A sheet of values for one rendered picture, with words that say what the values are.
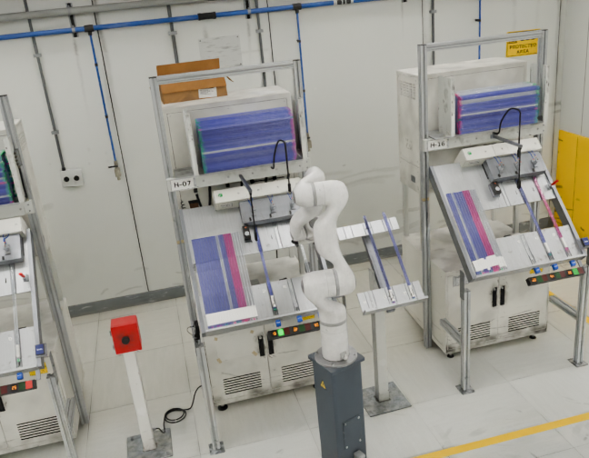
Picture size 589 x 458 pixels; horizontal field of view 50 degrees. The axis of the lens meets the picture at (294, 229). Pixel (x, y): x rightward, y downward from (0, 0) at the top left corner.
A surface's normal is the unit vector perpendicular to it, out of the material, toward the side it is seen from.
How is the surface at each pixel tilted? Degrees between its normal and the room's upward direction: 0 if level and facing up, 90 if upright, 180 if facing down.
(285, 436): 0
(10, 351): 47
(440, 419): 0
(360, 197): 90
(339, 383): 90
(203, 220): 42
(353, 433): 90
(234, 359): 90
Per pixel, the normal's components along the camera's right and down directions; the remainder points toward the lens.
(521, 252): 0.11, -0.43
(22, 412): 0.24, 0.33
